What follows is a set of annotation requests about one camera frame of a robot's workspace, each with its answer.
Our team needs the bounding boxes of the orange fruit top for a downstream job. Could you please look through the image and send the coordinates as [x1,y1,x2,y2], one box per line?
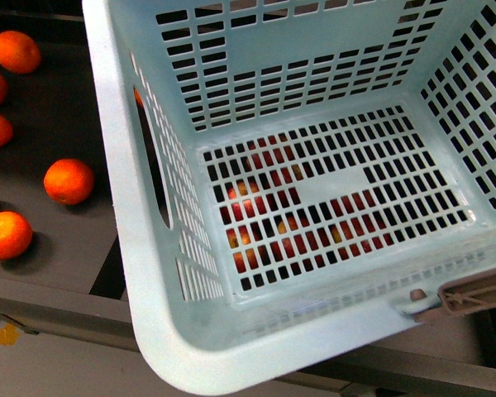
[0,31,42,74]

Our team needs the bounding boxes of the brown basket handle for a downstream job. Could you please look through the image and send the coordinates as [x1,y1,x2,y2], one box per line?
[412,269,496,323]

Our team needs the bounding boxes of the orange fruit centre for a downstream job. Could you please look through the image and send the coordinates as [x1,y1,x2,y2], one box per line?
[43,159,95,205]

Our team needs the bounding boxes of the light blue plastic basket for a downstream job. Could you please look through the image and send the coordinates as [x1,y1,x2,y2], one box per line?
[83,1,496,395]

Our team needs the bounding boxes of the black fruit display tray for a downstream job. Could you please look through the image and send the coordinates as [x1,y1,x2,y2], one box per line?
[0,8,125,299]

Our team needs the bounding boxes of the red apples under basket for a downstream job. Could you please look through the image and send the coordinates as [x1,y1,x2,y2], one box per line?
[205,132,395,285]

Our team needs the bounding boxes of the orange fruit bottom left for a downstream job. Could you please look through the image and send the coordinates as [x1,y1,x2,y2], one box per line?
[0,211,33,261]

